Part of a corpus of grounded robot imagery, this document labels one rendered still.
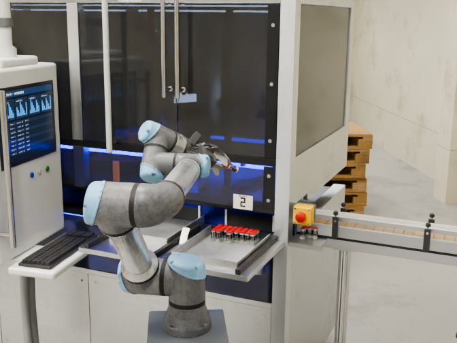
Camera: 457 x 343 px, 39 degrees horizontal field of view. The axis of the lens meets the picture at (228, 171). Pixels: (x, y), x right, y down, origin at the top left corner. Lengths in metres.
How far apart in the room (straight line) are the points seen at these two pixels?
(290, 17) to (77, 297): 1.65
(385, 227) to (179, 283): 1.03
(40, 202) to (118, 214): 1.22
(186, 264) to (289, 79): 0.86
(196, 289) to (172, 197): 0.42
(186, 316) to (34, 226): 1.02
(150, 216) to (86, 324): 1.65
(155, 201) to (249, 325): 1.27
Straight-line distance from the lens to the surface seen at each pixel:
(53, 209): 2.95
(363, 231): 2.62
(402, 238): 2.60
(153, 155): 2.05
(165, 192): 1.67
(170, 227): 2.75
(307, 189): 2.80
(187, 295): 2.01
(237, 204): 2.63
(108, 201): 1.66
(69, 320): 3.29
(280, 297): 2.70
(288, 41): 2.46
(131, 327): 3.09
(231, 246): 2.52
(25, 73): 2.71
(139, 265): 1.93
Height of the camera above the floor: 1.75
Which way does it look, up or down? 13 degrees down
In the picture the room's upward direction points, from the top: 1 degrees clockwise
